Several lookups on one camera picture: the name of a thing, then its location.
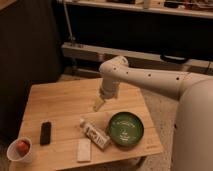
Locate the white labelled bottle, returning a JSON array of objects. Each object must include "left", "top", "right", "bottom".
[{"left": 80, "top": 119, "right": 110, "bottom": 150}]

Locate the wooden table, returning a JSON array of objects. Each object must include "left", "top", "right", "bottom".
[{"left": 8, "top": 74, "right": 164, "bottom": 171}]

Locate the green ceramic bowl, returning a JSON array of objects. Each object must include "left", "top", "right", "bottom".
[{"left": 107, "top": 112, "right": 144, "bottom": 147}]

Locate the grey metal shelf rack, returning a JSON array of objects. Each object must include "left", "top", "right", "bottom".
[{"left": 56, "top": 0, "right": 213, "bottom": 74}]

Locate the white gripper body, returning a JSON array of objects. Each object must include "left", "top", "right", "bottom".
[{"left": 99, "top": 84, "right": 119, "bottom": 99}]

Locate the black handle on shelf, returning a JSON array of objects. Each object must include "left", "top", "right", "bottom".
[{"left": 160, "top": 55, "right": 189, "bottom": 64}]

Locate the red apple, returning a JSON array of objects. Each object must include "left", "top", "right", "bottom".
[{"left": 16, "top": 140, "right": 29, "bottom": 156}]

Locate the black remote control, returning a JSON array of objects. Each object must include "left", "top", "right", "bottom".
[{"left": 40, "top": 122, "right": 51, "bottom": 145}]

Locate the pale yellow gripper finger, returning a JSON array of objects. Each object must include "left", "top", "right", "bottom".
[{"left": 93, "top": 97, "right": 105, "bottom": 112}]

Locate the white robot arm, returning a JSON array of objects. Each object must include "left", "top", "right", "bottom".
[{"left": 99, "top": 56, "right": 213, "bottom": 171}]

